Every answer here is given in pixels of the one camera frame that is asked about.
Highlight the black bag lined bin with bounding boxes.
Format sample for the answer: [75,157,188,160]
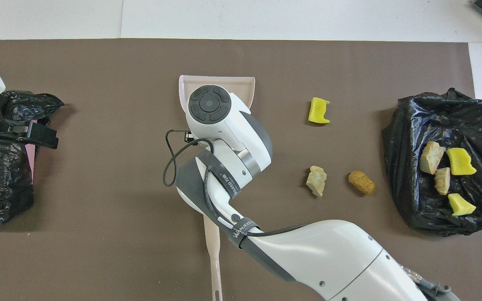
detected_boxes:
[382,88,482,237]

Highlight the brown table mat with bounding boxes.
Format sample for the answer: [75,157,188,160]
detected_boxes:
[0,39,482,301]

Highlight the yellow sponge chunk green edge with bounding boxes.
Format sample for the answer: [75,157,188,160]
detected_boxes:
[448,193,477,217]

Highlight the small pale foam scrap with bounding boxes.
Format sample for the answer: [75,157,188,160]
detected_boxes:
[434,167,451,196]

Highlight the orange brown fried nugget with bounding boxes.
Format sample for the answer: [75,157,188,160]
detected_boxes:
[348,171,376,195]

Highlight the large pale foam scrap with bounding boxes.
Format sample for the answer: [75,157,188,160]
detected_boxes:
[419,141,446,175]

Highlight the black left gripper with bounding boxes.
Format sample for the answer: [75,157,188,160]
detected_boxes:
[0,102,59,150]

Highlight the large yellow sponge chunk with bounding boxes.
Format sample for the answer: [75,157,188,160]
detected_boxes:
[446,148,477,176]

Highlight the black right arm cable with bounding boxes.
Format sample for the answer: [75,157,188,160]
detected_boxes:
[163,129,308,239]

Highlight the pale pink plastic dustpan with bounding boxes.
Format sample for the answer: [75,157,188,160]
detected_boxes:
[179,75,255,111]

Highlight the yellow notched sponge piece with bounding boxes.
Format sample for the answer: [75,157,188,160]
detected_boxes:
[308,97,331,124]

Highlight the beige hand brush black bristles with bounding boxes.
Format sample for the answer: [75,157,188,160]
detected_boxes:
[203,214,223,301]

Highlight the pink bin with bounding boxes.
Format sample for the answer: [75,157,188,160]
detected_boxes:
[13,120,38,182]

